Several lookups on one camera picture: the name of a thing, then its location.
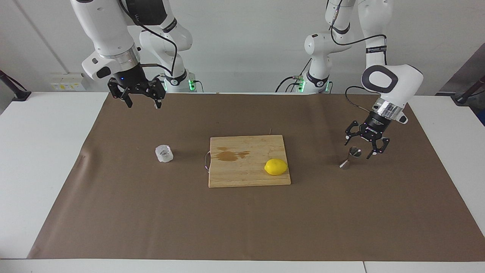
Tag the wooden cutting board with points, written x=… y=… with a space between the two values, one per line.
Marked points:
x=246 y=174

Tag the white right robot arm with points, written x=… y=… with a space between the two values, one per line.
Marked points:
x=106 y=30

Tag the yellow lemon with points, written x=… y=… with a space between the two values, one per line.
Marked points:
x=276 y=167

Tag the clear textured glass cup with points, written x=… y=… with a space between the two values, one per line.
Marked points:
x=164 y=157

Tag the white wall socket box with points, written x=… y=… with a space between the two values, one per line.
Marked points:
x=68 y=83

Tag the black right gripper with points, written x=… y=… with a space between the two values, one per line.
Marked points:
x=130 y=79

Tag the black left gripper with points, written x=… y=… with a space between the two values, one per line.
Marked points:
x=375 y=125

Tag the brown paper table mat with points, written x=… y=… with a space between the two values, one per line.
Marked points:
x=242 y=220

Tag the steel double jigger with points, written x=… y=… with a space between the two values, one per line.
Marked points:
x=354 y=152

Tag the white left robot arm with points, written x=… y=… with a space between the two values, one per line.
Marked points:
x=405 y=79

